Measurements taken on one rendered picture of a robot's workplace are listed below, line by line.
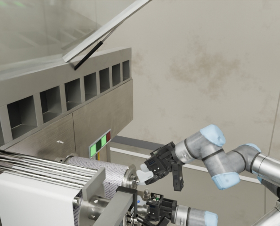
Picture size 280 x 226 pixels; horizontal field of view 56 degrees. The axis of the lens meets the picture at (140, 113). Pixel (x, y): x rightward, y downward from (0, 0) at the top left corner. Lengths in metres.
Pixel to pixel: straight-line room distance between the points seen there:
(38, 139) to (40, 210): 0.37
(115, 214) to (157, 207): 0.49
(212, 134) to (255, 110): 2.62
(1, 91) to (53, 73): 0.25
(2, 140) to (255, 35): 2.85
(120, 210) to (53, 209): 0.18
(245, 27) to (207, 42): 0.44
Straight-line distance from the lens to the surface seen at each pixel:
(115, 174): 0.98
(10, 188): 0.77
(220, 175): 0.84
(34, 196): 0.73
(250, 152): 0.94
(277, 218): 1.05
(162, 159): 0.93
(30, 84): 0.99
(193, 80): 3.44
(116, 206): 0.62
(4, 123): 0.92
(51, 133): 1.10
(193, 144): 0.86
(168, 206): 1.10
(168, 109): 3.64
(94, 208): 0.76
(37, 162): 0.82
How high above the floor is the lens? 1.83
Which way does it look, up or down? 20 degrees down
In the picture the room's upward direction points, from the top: straight up
